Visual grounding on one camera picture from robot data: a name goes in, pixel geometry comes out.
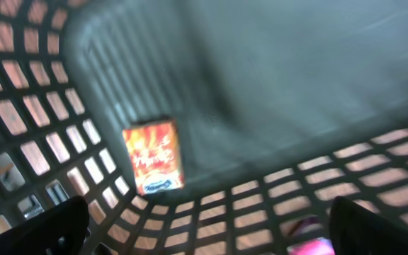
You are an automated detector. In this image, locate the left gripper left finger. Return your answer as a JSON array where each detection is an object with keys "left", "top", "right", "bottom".
[{"left": 0, "top": 195, "right": 90, "bottom": 255}]

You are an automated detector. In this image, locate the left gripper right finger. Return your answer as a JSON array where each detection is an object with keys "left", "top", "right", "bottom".
[{"left": 329, "top": 196, "right": 408, "bottom": 255}]

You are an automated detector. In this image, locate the purple red snack pouch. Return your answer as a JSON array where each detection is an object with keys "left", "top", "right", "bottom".
[{"left": 280, "top": 215, "right": 335, "bottom": 255}]

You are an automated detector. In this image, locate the small orange juice carton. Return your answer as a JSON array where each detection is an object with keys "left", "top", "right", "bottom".
[{"left": 122, "top": 120, "right": 185, "bottom": 196}]

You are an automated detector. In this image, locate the grey plastic mesh basket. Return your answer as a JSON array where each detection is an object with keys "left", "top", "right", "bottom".
[{"left": 0, "top": 0, "right": 408, "bottom": 254}]

